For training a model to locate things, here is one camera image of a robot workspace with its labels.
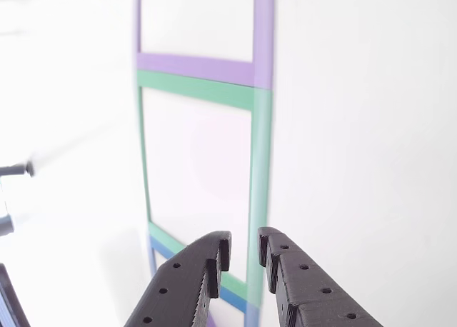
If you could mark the blue square frame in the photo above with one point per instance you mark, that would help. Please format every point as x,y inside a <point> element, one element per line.
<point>251,316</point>

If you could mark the dark ribbed object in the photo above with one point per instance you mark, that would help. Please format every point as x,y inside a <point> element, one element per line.
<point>10,302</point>

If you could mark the purple square frame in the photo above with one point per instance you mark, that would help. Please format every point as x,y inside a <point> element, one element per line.
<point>264,38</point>

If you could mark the black camera tripod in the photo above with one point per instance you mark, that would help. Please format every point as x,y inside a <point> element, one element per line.
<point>18,169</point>

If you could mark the green square frame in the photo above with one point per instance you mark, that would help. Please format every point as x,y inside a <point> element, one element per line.
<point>260,155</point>

